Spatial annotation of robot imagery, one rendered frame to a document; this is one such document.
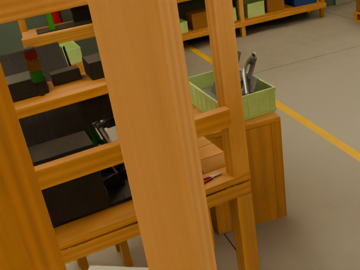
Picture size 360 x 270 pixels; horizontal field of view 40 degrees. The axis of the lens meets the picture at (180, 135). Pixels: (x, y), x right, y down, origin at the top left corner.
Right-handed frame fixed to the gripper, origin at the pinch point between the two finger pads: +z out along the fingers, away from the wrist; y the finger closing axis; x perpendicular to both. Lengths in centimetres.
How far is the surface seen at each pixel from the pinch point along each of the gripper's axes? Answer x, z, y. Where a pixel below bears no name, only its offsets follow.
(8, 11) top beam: -25, 10, 76
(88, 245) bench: 47, 34, -1
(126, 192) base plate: 32.1, 6.4, -12.2
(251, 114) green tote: 17, -91, -75
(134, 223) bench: 49, 11, -4
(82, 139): 6.6, 10.9, 13.8
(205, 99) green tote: -10, -73, -80
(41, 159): 8.6, 30.5, 22.7
